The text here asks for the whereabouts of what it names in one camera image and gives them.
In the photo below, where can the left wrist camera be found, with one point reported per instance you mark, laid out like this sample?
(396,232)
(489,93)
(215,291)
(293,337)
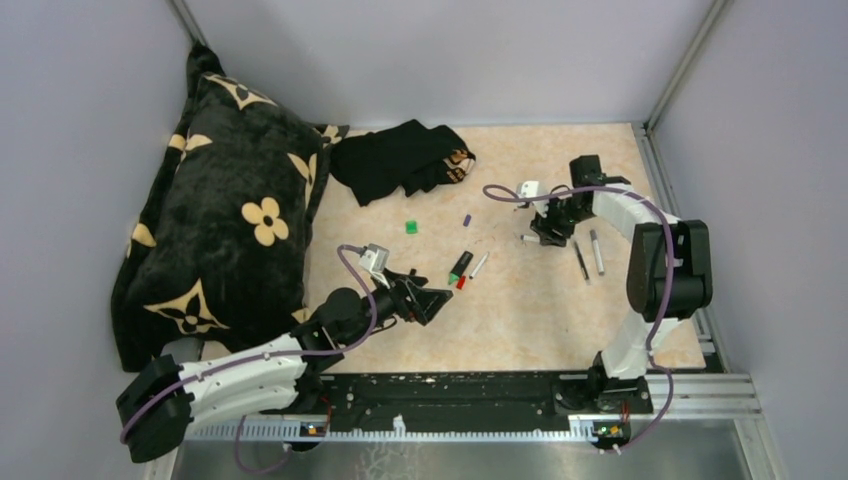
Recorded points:
(373,260)

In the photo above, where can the black folded cloth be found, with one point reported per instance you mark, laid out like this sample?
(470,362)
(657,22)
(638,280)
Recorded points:
(410,156)

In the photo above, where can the black green highlighter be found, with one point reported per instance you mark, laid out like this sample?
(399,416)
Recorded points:
(459,268)

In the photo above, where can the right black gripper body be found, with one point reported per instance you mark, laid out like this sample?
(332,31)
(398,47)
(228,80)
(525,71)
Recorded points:
(560,220)

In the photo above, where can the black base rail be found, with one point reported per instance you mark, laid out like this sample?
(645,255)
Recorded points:
(467,402)

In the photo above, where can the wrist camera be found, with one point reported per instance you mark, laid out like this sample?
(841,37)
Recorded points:
(373,260)
(536,190)

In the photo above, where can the black thin pen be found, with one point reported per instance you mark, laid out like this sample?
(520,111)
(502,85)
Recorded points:
(581,262)

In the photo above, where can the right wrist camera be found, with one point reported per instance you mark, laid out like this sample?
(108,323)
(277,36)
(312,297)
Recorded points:
(536,190)

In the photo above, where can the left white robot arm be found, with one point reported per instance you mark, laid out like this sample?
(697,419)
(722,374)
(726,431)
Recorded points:
(169,400)

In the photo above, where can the black floral plush pillow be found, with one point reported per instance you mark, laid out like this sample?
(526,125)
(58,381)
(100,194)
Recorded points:
(219,248)

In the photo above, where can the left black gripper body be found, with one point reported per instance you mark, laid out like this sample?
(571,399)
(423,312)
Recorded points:
(407,297)

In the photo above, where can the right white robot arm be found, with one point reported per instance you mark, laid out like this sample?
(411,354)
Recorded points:
(669,275)

